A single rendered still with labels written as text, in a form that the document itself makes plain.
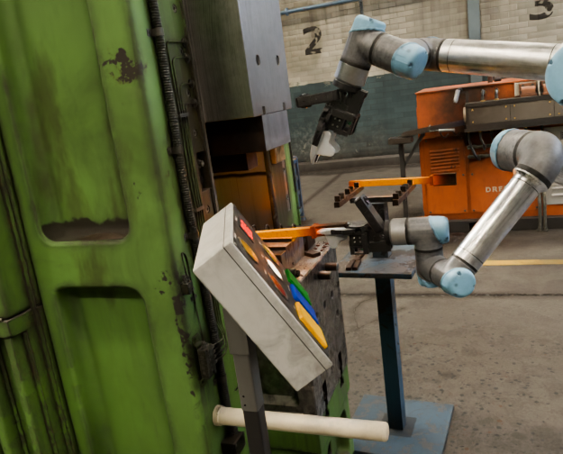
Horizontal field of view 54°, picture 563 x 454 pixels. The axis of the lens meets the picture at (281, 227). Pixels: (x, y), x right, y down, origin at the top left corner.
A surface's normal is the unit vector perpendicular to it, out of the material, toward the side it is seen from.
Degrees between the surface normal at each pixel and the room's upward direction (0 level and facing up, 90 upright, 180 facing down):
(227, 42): 90
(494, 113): 90
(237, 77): 90
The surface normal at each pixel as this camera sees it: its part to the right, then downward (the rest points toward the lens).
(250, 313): 0.08, 0.23
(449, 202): -0.38, 0.27
